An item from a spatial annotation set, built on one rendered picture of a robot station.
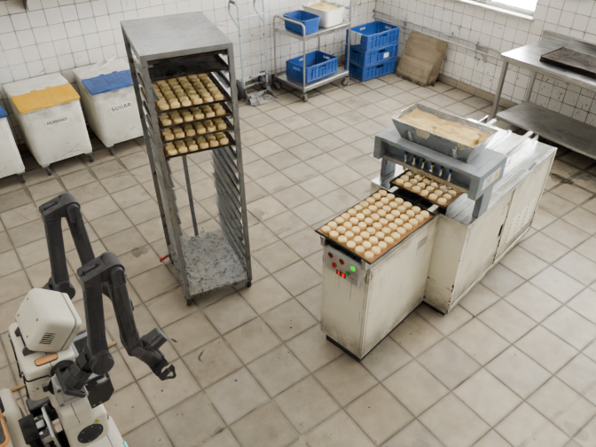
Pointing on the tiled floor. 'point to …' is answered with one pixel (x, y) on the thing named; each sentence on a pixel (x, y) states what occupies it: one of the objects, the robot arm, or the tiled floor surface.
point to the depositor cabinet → (527, 199)
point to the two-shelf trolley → (304, 56)
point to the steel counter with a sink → (528, 120)
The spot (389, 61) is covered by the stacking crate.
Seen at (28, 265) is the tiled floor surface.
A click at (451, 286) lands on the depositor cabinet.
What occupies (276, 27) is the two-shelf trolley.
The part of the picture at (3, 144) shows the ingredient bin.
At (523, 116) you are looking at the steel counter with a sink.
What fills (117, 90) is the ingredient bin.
